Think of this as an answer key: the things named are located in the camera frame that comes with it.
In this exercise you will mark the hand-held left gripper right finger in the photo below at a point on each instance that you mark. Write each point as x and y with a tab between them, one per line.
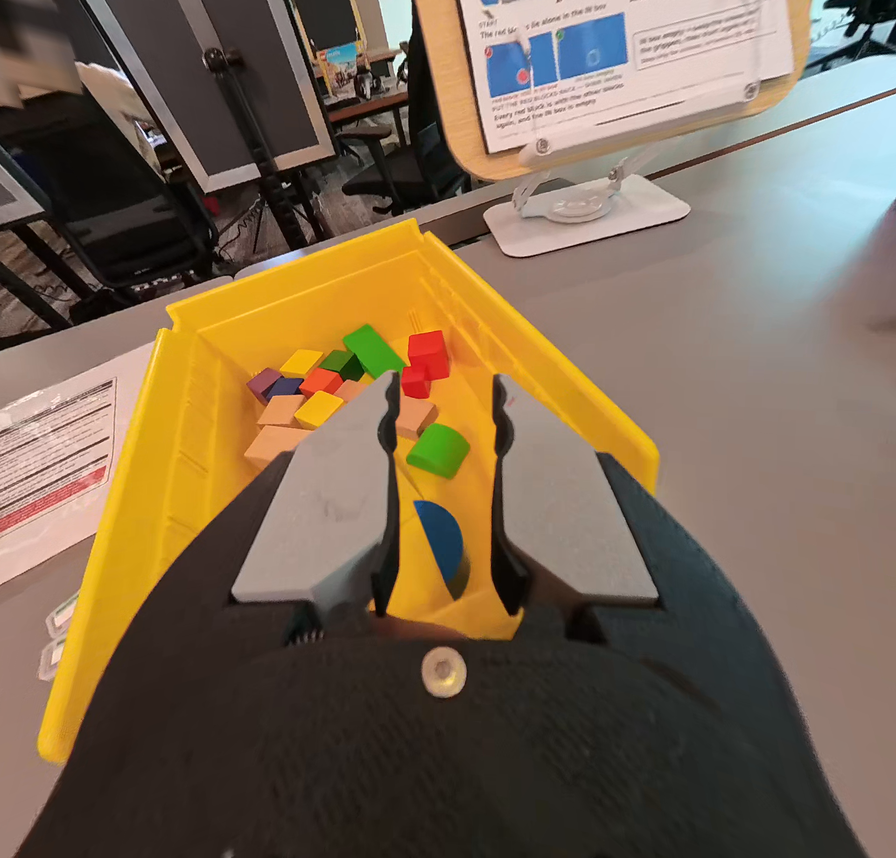
567	515

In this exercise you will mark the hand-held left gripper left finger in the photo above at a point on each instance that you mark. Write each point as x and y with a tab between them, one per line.
315	515

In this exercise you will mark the yellow plastic bin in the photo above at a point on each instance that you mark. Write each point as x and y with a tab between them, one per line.
175	452

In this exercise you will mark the small red wooden cube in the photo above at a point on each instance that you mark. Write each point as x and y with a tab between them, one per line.
414	382

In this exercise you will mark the pile of coloured wooden blocks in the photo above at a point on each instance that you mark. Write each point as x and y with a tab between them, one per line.
283	410

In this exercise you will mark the blue half-round wooden piece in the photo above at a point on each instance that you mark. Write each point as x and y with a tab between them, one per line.
441	536

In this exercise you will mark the laminated label sheet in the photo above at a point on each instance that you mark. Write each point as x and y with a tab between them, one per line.
56	466

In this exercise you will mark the small white packet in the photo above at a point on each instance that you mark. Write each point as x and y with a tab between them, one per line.
61	614
51	658

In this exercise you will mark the white stand base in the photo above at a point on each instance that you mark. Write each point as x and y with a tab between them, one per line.
630	214

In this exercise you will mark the black panel tripod stand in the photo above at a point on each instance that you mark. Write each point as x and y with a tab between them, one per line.
273	186

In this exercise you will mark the black office chair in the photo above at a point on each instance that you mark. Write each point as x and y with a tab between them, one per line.
861	4
413	172
126	200

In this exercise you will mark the grey framed panel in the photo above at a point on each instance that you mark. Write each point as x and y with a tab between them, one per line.
14	196
294	67

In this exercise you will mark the colourful toy box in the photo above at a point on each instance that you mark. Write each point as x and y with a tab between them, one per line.
339	67

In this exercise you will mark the instruction sheet on stand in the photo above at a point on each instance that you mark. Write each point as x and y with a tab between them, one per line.
437	67

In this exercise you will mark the printed instruction sheet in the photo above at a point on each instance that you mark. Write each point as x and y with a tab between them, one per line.
630	32

